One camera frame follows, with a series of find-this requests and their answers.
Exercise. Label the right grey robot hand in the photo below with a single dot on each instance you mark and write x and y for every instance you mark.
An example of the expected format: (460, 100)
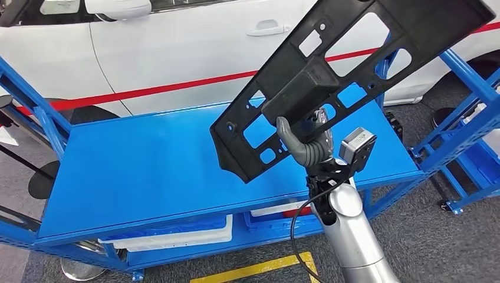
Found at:
(287, 136)

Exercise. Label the black plastic car part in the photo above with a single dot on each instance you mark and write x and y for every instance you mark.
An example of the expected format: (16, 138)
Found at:
(297, 93)

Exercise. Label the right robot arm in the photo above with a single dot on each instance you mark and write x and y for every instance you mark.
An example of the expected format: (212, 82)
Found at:
(351, 234)

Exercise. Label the blue metal shelf rack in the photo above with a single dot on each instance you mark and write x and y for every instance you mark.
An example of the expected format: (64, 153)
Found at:
(156, 168)

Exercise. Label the red plastic item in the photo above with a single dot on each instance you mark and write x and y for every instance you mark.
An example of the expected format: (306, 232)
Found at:
(301, 213)

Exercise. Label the red barrier belt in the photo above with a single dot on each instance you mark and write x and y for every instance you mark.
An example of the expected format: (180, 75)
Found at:
(156, 88)

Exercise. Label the white car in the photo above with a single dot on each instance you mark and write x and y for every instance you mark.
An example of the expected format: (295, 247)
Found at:
(176, 50)

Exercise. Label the black stanchion disc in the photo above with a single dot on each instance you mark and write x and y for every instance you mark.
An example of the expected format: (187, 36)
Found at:
(444, 117)

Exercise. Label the blue wheeled rack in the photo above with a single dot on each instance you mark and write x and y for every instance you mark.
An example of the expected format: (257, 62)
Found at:
(480, 164)

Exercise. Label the white car side mirror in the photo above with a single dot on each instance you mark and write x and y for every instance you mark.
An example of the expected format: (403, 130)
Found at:
(117, 8)

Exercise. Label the chrome stanchion post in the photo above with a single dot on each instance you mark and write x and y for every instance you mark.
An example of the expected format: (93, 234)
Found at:
(4, 103)
(84, 265)

